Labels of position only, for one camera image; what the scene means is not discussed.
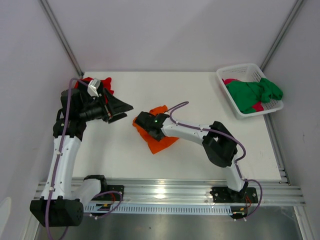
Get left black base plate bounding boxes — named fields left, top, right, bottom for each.
left=92, top=185, right=125, bottom=202

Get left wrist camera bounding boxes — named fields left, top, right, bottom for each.
left=87, top=78, right=101, bottom=97

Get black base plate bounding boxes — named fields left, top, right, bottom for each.
left=209, top=186, right=259, bottom=204
left=92, top=185, right=125, bottom=202

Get red folded t shirt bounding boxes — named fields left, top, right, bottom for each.
left=71, top=77, right=114, bottom=104

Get white slotted cable duct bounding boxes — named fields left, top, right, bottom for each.
left=82, top=202, right=233, bottom=215

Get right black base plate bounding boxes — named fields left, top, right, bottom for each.
left=209, top=186, right=259, bottom=204

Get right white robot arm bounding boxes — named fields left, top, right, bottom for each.
left=133, top=111, right=248, bottom=202

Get orange t shirt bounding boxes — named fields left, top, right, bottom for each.
left=132, top=105, right=179, bottom=154

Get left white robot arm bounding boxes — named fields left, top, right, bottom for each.
left=29, top=87, right=133, bottom=228

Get green t shirt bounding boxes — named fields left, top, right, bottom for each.
left=222, top=78, right=283, bottom=114

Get pink t shirt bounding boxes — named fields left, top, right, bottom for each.
left=222, top=78, right=264, bottom=114

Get white plastic basket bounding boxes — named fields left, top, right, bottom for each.
left=216, top=63, right=284, bottom=120

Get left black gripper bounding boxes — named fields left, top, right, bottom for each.
left=78, top=88, right=133, bottom=124

